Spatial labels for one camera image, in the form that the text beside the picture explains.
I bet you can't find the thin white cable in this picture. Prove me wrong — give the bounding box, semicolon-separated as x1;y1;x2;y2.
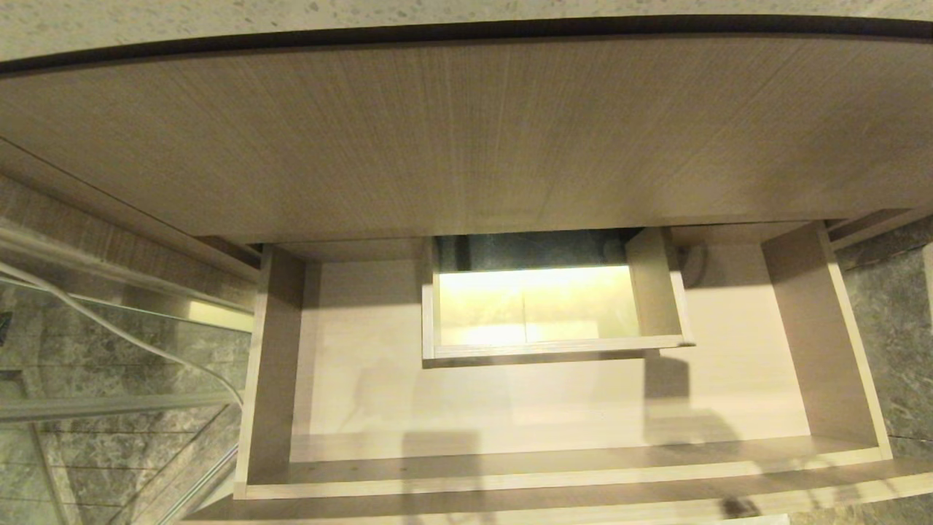
0;261;246;411

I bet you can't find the light wooden vanity cabinet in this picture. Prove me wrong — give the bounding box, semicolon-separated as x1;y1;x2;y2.
0;35;933;287

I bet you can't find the speckled stone countertop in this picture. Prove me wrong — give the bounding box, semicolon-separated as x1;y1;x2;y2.
0;0;933;75

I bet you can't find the light wooden drawer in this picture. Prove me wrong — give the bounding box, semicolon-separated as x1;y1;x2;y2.
179;219;933;525

